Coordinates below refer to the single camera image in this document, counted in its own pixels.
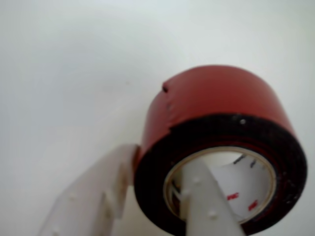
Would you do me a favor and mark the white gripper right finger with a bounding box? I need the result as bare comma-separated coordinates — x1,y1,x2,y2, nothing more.
179,160,247,236

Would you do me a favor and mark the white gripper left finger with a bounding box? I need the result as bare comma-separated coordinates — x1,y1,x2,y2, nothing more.
36,144,140,236

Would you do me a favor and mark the red tape roll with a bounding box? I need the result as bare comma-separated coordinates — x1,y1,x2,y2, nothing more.
134,64,308,236

